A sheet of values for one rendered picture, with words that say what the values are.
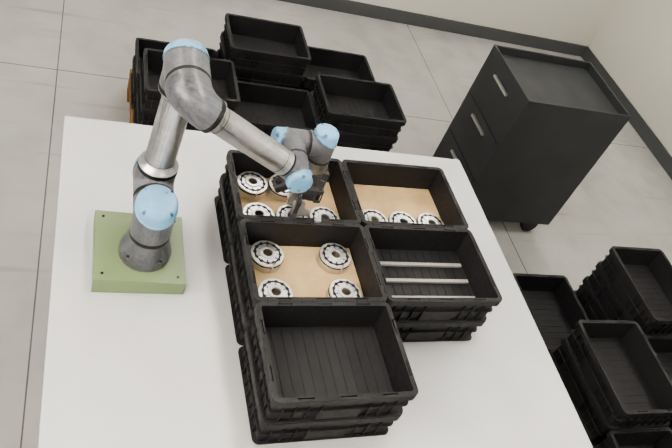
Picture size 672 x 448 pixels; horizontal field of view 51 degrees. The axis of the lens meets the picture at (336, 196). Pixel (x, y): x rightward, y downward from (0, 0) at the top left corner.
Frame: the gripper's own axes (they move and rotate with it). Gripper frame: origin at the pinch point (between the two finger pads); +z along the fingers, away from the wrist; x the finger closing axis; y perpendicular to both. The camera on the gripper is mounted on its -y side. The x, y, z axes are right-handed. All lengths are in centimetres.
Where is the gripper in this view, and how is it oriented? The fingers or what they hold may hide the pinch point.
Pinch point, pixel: (289, 211)
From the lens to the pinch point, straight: 229.9
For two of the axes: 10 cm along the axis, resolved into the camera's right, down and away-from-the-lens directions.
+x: -1.4, -7.1, 6.9
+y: 9.4, 1.2, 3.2
